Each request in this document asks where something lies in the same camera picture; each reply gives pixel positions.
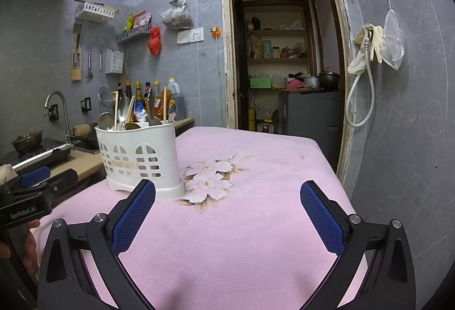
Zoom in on black cooking pot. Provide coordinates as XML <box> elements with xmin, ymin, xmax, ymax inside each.
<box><xmin>317</xmin><ymin>71</ymin><xmax>341</xmax><ymax>91</ymax></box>

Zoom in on white mesh bag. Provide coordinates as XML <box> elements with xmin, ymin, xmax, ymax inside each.
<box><xmin>382</xmin><ymin>0</ymin><xmax>406</xmax><ymax>71</ymax></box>

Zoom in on black stove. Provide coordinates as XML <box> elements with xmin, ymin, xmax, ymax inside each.
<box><xmin>4</xmin><ymin>142</ymin><xmax>75</xmax><ymax>170</ymax></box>

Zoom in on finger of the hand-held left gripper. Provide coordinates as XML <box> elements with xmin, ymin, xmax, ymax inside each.
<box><xmin>44</xmin><ymin>169</ymin><xmax>79</xmax><ymax>197</ymax></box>
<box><xmin>7</xmin><ymin>165</ymin><xmax>51</xmax><ymax>191</ymax></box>

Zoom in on steel pot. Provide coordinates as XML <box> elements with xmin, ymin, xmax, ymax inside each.
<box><xmin>301</xmin><ymin>74</ymin><xmax>320</xmax><ymax>89</ymax></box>

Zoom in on red plastic bag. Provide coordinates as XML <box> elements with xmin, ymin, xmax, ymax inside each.
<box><xmin>148</xmin><ymin>26</ymin><xmax>162</xmax><ymax>56</ymax></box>

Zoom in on white wall switch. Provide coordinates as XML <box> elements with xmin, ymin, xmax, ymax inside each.
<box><xmin>177</xmin><ymin>27</ymin><xmax>204</xmax><ymax>45</ymax></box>

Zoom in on large steel spoon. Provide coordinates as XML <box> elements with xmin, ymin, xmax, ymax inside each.
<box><xmin>117</xmin><ymin>96</ymin><xmax>131</xmax><ymax>129</ymax></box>

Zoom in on white wall basket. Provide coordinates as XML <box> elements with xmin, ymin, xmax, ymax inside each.
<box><xmin>74</xmin><ymin>0</ymin><xmax>120</xmax><ymax>25</ymax></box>

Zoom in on orange packet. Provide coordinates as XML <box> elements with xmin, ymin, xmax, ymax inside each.
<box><xmin>156</xmin><ymin>90</ymin><xmax>172</xmax><ymax>120</ymax></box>

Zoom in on thin white cable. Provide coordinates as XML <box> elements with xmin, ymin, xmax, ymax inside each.
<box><xmin>216</xmin><ymin>38</ymin><xmax>228</xmax><ymax>127</ymax></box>

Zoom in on wooden grater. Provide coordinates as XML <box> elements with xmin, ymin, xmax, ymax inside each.
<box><xmin>70</xmin><ymin>24</ymin><xmax>83</xmax><ymax>82</ymax></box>

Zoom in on plastic oil jug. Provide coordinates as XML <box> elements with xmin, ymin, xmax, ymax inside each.
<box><xmin>166</xmin><ymin>77</ymin><xmax>186</xmax><ymax>121</ymax></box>

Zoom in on dark wooden door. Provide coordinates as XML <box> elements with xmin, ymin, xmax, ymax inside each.
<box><xmin>232</xmin><ymin>0</ymin><xmax>250</xmax><ymax>132</ymax></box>

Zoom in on red snack packet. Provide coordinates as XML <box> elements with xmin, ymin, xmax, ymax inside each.
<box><xmin>133</xmin><ymin>11</ymin><xmax>152</xmax><ymax>30</ymax></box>

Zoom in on person's left hand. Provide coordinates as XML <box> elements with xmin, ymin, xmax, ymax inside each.
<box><xmin>0</xmin><ymin>218</ymin><xmax>41</xmax><ymax>275</ymax></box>

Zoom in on wooden shelf unit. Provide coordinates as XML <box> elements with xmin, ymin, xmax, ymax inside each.
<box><xmin>243</xmin><ymin>0</ymin><xmax>315</xmax><ymax>92</ymax></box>

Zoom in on beige dishcloth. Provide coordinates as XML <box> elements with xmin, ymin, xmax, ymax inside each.
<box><xmin>0</xmin><ymin>164</ymin><xmax>18</xmax><ymax>184</ymax></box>

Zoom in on white hose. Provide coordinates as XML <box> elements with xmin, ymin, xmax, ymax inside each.
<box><xmin>346</xmin><ymin>29</ymin><xmax>375</xmax><ymax>128</ymax></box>

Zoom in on steel wok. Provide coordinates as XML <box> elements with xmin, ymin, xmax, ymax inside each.
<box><xmin>11</xmin><ymin>130</ymin><xmax>44</xmax><ymax>154</ymax></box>

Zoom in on green box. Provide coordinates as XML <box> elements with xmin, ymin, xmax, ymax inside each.
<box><xmin>249</xmin><ymin>77</ymin><xmax>272</xmax><ymax>90</ymax></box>

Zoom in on blue white packet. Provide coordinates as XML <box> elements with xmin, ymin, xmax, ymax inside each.
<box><xmin>132</xmin><ymin>102</ymin><xmax>149</xmax><ymax>123</ymax></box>

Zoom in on black sink tray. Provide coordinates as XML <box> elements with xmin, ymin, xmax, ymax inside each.
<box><xmin>67</xmin><ymin>134</ymin><xmax>101</xmax><ymax>150</ymax></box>

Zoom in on white wall box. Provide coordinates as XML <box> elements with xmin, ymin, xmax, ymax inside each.
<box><xmin>105</xmin><ymin>49</ymin><xmax>125</xmax><ymax>75</ymax></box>

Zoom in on cream rubber gloves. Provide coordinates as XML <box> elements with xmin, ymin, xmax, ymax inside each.
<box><xmin>348</xmin><ymin>23</ymin><xmax>387</xmax><ymax>75</ymax></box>

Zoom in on wooden door frame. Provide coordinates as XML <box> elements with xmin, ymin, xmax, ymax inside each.
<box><xmin>218</xmin><ymin>0</ymin><xmax>357</xmax><ymax>186</ymax></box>

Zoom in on white plastic utensil holder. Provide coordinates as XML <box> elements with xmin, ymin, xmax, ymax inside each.
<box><xmin>94</xmin><ymin>121</ymin><xmax>186</xmax><ymax>202</ymax></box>

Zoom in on steel faucet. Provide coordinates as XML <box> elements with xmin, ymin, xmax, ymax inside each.
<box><xmin>44</xmin><ymin>90</ymin><xmax>73</xmax><ymax>144</ymax></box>

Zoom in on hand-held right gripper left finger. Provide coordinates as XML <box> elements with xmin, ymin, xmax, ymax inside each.
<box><xmin>37</xmin><ymin>178</ymin><xmax>157</xmax><ymax>310</ymax></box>

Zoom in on pink floral tablecloth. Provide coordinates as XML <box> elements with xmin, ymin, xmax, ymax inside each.
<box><xmin>28</xmin><ymin>126</ymin><xmax>368</xmax><ymax>310</ymax></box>

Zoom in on hanging clear plastic bag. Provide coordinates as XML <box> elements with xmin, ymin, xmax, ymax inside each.
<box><xmin>159</xmin><ymin>0</ymin><xmax>193</xmax><ymax>29</ymax></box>

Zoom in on grey cabinet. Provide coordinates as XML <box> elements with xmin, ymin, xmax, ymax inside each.
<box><xmin>278</xmin><ymin>89</ymin><xmax>341</xmax><ymax>172</ymax></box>

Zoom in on grey wall rack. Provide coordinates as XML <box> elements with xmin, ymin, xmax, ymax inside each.
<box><xmin>116</xmin><ymin>24</ymin><xmax>152</xmax><ymax>45</ymax></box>

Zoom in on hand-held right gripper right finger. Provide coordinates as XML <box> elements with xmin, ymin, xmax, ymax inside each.
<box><xmin>299</xmin><ymin>180</ymin><xmax>417</xmax><ymax>310</ymax></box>

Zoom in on wire mesh strainer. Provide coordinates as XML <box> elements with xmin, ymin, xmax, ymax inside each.
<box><xmin>98</xmin><ymin>51</ymin><xmax>111</xmax><ymax>108</ymax></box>

